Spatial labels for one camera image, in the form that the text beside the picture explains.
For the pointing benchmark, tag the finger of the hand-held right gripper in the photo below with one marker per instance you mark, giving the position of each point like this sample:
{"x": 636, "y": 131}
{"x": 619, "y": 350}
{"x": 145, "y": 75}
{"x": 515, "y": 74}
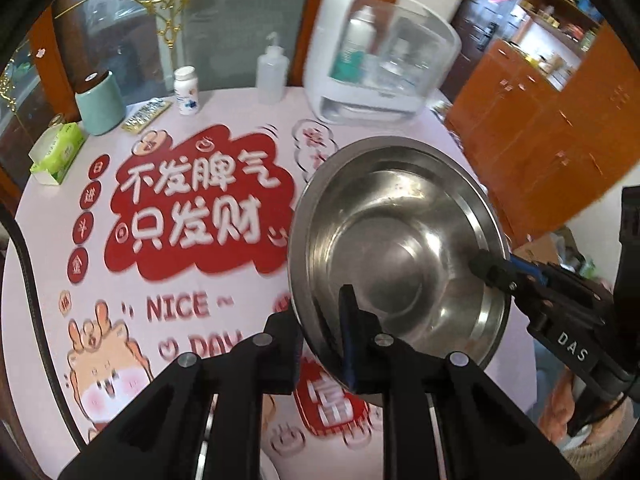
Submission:
{"x": 532, "y": 270}
{"x": 492, "y": 271}

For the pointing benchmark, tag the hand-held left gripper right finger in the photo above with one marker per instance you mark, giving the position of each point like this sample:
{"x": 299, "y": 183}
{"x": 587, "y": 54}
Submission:
{"x": 350, "y": 350}

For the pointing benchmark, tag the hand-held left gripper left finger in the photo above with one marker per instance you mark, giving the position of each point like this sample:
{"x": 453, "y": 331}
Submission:
{"x": 280, "y": 355}

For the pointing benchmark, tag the large wide-rim steel bowl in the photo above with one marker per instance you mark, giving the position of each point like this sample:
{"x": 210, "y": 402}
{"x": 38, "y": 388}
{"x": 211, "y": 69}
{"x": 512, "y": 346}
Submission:
{"x": 400, "y": 240}

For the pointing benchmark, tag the cardboard box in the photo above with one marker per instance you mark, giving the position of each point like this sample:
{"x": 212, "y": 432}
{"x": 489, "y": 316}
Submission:
{"x": 540, "y": 251}

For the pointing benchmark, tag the pink printed tablecloth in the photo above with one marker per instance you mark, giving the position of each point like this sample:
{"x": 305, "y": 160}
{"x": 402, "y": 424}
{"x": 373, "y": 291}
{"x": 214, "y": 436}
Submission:
{"x": 200, "y": 270}

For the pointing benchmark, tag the white storage box clear lid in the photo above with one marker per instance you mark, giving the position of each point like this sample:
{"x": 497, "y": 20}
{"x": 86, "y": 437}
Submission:
{"x": 340, "y": 105}

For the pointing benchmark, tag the clear glass bottle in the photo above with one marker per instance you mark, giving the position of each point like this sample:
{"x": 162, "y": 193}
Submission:
{"x": 400, "y": 62}

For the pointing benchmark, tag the dark entry door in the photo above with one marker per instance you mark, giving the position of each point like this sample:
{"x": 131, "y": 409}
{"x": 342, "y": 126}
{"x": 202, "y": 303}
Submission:
{"x": 477, "y": 20}

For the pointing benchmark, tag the white bottle teal label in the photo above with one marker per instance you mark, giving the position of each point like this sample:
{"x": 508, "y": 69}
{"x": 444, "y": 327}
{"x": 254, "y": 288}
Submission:
{"x": 356, "y": 45}

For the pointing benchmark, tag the blister pill pack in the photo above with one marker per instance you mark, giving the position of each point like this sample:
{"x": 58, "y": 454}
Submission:
{"x": 146, "y": 116}

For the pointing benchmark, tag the clear pump bottle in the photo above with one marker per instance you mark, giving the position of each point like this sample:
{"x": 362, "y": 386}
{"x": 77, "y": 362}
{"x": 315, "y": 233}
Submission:
{"x": 272, "y": 77}

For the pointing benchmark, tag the white pill bottle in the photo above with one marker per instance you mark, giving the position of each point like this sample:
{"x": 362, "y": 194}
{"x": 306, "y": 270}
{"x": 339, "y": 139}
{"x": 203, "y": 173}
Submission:
{"x": 187, "y": 92}

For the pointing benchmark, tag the green tissue box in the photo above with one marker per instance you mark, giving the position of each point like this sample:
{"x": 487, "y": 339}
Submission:
{"x": 57, "y": 152}

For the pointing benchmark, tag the teal canister dark lid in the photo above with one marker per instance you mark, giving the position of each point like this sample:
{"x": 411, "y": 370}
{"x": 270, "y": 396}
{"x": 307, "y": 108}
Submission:
{"x": 100, "y": 107}

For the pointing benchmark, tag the wooden framed glass door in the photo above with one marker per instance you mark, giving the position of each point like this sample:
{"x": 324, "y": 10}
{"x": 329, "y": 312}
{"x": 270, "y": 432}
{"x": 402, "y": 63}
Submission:
{"x": 225, "y": 20}

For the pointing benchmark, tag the wooden wall cabinet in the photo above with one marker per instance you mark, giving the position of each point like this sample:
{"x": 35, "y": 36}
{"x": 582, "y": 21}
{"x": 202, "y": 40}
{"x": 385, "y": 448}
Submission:
{"x": 540, "y": 125}

